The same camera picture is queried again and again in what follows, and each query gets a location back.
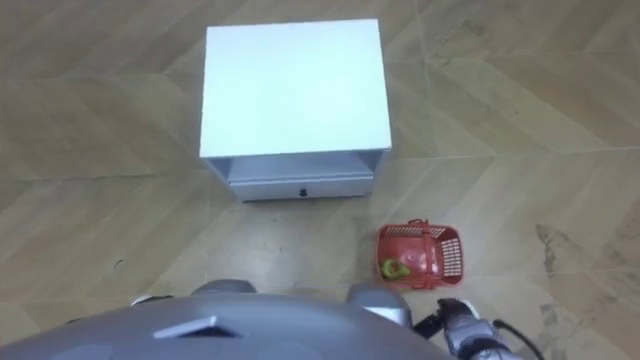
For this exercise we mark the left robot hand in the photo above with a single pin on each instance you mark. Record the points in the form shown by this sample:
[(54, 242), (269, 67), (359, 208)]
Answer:
[(142, 299)]

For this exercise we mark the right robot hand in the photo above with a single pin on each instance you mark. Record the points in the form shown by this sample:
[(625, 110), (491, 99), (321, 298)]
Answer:
[(452, 311)]

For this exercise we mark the red plastic basket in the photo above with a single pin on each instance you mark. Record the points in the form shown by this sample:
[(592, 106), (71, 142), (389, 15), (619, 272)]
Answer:
[(425, 260)]

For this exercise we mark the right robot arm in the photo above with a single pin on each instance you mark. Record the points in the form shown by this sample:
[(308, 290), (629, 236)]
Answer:
[(475, 340)]

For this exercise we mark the green avocado soft toy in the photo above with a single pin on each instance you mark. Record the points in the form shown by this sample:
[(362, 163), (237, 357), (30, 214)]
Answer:
[(392, 270)]

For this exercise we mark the robot body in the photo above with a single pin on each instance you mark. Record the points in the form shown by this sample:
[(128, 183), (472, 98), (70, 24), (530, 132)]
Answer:
[(250, 345)]

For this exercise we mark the white bedside cabinet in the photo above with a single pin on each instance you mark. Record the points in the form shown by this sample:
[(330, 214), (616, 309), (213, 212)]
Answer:
[(295, 90)]

